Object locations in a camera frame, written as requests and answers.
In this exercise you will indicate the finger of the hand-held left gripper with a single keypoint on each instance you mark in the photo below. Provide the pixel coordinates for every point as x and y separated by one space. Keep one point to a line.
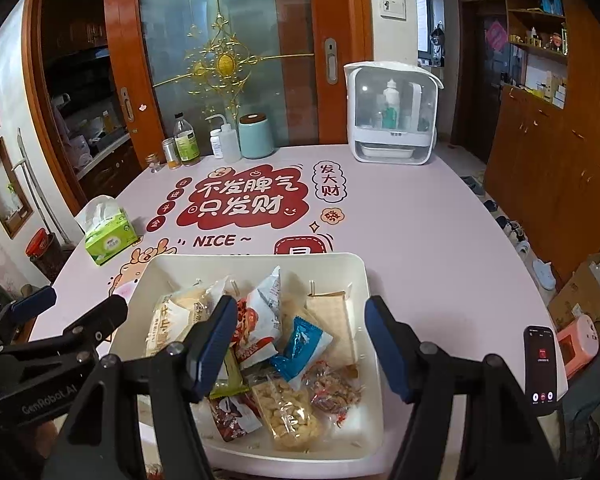
35 300
107 317

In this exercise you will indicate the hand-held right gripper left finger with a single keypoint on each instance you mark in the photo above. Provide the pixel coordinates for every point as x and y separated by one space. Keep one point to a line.
215 345

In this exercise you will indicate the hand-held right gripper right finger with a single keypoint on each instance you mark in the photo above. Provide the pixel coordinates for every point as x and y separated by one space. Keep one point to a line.
385 350

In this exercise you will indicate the clear bread packet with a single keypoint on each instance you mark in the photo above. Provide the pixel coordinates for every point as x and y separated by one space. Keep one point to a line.
172 322

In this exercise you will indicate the red and white cookie packet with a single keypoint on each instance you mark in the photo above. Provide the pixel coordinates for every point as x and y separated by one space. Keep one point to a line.
257 322

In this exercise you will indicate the clear bag of square crackers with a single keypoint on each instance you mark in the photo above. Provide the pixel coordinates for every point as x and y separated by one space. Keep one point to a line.
200 294

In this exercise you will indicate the long clear cracker pack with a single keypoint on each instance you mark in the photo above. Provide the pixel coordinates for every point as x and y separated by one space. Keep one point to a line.
332 327

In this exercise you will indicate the clear bag of red-brown snacks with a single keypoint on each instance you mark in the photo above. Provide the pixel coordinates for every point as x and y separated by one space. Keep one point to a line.
332 390

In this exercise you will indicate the dark red picture snack packet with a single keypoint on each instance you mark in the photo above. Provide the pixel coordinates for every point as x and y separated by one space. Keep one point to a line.
232 412

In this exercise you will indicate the white plastic tray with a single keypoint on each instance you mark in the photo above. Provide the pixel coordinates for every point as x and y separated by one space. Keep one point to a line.
362 420

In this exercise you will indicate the blue snack packet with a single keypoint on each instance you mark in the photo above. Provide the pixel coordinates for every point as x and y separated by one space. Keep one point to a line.
300 347

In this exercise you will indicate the clear bag of yellow crisps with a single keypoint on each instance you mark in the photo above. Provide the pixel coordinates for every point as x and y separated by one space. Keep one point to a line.
295 312

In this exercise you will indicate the clear bag of pale puffs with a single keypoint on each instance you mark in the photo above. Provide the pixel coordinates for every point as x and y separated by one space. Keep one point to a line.
285 407

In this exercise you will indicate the trash bin with red lid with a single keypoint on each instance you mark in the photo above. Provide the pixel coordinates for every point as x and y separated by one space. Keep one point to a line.
42 247

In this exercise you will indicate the green tissue box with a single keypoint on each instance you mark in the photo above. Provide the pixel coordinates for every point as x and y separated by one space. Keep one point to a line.
112 242

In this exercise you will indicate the wooden kitchen cabinet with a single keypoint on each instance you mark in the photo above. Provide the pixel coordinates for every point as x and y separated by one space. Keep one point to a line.
110 170

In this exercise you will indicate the small glass jar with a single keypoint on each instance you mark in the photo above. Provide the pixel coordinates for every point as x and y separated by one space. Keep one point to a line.
153 164

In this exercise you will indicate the black smartphone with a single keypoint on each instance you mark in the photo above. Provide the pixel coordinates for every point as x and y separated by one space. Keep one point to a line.
545 370

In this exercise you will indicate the spice jar with orange contents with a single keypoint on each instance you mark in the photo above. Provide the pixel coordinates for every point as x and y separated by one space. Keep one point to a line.
170 155

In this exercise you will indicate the row of shoes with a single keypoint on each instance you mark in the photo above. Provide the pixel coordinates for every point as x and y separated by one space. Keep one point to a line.
545 272

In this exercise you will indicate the glass bottle with green label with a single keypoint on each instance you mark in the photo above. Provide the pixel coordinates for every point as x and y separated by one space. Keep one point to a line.
186 145

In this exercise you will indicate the pink plastic stool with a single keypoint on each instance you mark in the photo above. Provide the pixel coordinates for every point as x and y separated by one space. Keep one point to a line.
577 345

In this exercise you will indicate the white bottle steriliser cabinet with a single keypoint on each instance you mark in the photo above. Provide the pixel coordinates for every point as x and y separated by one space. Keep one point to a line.
390 152

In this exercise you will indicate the white squeeze bottle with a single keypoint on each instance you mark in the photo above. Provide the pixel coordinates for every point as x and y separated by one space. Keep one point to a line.
230 145

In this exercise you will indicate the white pill bottle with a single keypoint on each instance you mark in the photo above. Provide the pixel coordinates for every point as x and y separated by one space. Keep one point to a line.
216 144

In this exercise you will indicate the cardboard box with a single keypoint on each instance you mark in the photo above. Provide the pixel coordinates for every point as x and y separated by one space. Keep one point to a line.
580 295

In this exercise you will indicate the teal canister with brown lid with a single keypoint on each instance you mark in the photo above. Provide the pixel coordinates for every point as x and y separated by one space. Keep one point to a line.
256 137

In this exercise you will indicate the dark grey cloth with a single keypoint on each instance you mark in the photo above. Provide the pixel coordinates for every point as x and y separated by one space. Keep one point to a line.
592 410

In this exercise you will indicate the teal plastic bottle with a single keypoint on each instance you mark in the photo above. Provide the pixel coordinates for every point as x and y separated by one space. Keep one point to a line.
391 117

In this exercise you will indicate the white plastic bottle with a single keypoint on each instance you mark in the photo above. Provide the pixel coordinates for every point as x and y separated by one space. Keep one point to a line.
391 94

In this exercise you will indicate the wooden sliding glass door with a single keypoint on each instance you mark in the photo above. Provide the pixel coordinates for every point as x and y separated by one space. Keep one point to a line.
300 85

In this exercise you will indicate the dark wooden door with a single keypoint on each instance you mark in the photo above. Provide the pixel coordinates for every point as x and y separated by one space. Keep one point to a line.
475 90

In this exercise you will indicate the hanging dark bag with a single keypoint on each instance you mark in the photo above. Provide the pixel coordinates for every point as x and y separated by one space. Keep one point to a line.
437 42

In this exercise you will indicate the pink paper decoration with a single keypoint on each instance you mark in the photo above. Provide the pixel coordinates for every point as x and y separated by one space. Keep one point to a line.
496 34

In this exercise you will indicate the wooden picture frame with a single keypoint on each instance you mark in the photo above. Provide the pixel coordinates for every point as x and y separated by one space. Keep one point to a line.
7 190

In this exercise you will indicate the wooden wall cabinet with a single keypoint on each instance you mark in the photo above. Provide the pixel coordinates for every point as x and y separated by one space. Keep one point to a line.
545 170

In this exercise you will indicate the white light switch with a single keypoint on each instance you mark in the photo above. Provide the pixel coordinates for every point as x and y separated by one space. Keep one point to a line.
393 8

